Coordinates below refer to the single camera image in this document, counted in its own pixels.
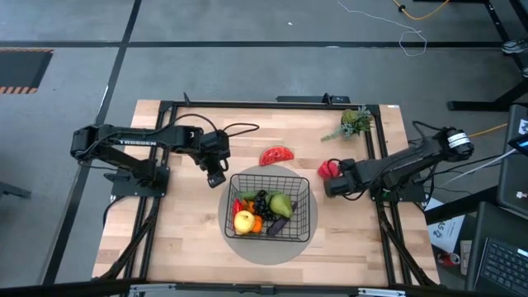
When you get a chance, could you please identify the yellow bell pepper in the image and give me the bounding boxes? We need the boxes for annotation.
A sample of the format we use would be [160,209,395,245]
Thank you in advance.
[233,210,256,235]

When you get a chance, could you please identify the black smartphone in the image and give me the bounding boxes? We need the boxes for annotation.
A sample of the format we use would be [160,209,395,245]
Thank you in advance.
[507,132,528,157]

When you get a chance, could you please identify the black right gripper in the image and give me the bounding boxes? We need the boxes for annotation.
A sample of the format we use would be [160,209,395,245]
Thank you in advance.
[323,157,367,198]

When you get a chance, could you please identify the white floor cable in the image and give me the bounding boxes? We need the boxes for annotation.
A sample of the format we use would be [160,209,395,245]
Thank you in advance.
[336,0,429,58]

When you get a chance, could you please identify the black laptop keyboard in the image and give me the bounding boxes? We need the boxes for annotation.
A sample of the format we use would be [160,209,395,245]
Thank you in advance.
[464,200,528,297]

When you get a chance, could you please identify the green pear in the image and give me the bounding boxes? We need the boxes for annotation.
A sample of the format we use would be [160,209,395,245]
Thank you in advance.
[269,192,295,219]

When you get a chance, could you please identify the red drink can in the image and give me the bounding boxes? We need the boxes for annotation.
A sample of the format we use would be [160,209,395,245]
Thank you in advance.
[436,251,462,267]

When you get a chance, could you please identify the black aluminium table frame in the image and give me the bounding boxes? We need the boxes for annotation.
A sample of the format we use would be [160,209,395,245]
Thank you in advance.
[97,98,439,290]

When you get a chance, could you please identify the red watermelon slice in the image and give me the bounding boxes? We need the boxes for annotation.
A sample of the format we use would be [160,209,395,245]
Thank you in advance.
[258,145,295,167]

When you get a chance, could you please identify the dark grape bunch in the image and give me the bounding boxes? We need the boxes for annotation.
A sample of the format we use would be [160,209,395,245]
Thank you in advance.
[253,189,276,222]

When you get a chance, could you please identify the white thin stick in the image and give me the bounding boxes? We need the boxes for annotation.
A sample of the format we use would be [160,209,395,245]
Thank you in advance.
[443,148,516,185]

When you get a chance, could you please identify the black desk leg frame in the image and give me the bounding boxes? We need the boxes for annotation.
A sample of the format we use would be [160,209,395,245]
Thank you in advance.
[447,0,528,112]

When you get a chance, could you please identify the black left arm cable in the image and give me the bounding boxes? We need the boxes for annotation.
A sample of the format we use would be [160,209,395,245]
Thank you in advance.
[164,113,261,139]

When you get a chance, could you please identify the red chili pepper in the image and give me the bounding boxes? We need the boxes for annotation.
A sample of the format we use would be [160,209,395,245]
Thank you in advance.
[231,198,244,230]

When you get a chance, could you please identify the purple eggplant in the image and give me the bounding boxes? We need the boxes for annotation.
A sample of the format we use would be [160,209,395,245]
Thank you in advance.
[266,200,299,237]

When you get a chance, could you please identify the round grey woven placemat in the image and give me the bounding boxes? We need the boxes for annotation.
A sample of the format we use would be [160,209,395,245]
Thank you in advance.
[217,164,319,266]

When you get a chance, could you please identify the red bell pepper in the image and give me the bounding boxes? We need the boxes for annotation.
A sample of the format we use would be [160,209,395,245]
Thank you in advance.
[317,159,342,180]

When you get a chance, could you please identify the person's shoe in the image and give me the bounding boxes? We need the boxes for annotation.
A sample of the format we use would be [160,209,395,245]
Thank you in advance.
[501,38,528,55]

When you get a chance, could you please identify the black hazard-striped floor mat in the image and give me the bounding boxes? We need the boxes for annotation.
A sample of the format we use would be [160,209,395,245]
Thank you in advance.
[0,48,54,95]

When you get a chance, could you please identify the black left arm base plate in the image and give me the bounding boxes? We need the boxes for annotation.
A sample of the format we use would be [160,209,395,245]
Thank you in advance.
[103,164,171,198]

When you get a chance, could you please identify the white printed paper sheet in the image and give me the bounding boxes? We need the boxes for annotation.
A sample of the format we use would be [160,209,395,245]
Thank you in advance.
[427,197,466,254]

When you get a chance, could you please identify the black wire basket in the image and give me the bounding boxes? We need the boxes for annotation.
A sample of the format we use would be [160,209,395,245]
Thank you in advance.
[224,172,311,243]

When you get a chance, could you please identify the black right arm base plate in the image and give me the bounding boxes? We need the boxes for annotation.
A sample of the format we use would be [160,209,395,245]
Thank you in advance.
[370,181,427,204]

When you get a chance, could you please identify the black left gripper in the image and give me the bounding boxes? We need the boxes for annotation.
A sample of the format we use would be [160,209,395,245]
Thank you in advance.
[199,130,232,190]

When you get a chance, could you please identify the green succulent plant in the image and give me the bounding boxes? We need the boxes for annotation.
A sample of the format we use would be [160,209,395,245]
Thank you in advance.
[320,105,375,143]

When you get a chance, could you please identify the orange floor cable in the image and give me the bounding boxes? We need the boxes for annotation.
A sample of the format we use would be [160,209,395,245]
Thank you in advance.
[391,0,453,21]

